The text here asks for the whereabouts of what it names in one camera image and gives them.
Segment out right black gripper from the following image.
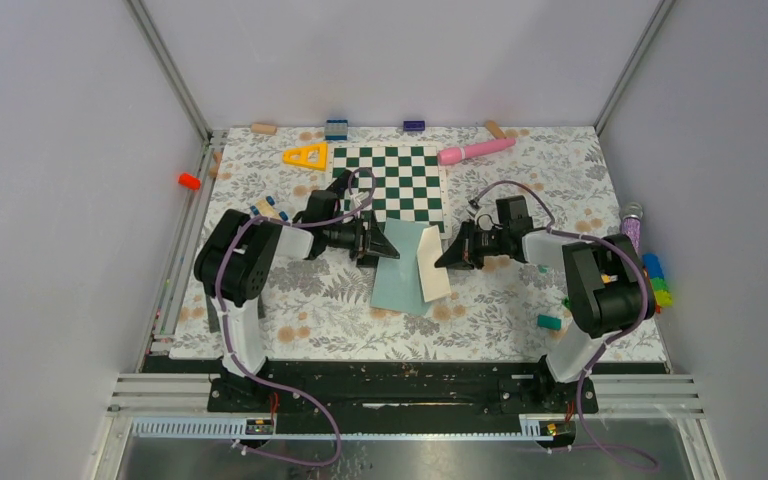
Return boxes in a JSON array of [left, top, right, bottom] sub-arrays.
[[435, 219, 510, 271]]

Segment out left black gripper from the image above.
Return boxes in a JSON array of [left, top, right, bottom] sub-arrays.
[[323, 210, 399, 268]]

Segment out grey-blue envelope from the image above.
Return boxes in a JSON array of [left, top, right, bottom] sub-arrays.
[[370, 218, 430, 316]]

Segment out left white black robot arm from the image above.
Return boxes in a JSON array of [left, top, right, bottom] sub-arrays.
[[193, 190, 400, 411]]

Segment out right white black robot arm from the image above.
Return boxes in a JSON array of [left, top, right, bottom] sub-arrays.
[[435, 196, 656, 412]]

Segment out floral patterned table mat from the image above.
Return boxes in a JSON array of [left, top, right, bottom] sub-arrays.
[[203, 127, 620, 361]]

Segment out green white chessboard mat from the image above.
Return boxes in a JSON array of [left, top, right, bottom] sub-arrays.
[[328, 142, 452, 239]]

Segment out pink toy microphone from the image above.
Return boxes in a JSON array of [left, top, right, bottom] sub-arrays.
[[437, 138, 516, 166]]

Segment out yellow triangle toy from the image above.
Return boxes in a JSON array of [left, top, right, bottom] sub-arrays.
[[282, 142, 328, 171]]

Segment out teal small block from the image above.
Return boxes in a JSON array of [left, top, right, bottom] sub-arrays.
[[537, 314, 563, 331]]

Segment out wooden toy car blue wheels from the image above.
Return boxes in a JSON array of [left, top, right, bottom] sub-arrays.
[[249, 196, 289, 222]]

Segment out blue grey lego brick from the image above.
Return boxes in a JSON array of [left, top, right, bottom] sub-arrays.
[[323, 119, 349, 141]]

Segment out purple lego brick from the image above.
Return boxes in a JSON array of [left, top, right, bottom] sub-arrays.
[[402, 120, 426, 132]]

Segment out right wooden cylinder peg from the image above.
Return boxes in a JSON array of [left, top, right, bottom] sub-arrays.
[[484, 120, 507, 139]]

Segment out wooden cylinder peg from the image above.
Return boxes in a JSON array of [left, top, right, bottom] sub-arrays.
[[250, 123, 278, 136], [484, 120, 507, 139]]

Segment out left wooden cylinder peg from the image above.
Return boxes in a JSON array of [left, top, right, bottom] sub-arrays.
[[250, 123, 278, 136]]

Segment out grey lego baseplate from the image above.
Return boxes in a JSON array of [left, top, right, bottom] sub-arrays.
[[205, 295, 221, 333]]

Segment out purple glitter microphone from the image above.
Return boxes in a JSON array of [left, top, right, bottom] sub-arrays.
[[620, 202, 643, 253]]

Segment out orange red small cylinder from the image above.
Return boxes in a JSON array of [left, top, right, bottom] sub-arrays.
[[178, 173, 202, 191]]

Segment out colourful block toy pile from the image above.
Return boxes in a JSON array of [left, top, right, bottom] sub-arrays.
[[642, 253, 673, 313]]

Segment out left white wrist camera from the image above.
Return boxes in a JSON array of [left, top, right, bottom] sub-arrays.
[[345, 190, 370, 211]]

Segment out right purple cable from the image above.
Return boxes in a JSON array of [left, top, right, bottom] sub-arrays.
[[468, 180, 661, 473]]

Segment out purple cable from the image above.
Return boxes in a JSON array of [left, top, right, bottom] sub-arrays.
[[468, 180, 661, 473], [212, 167, 377, 468]]

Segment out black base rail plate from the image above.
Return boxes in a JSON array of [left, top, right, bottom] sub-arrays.
[[114, 360, 666, 437]]

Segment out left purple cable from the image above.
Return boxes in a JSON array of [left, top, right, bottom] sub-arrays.
[[212, 167, 377, 468]]

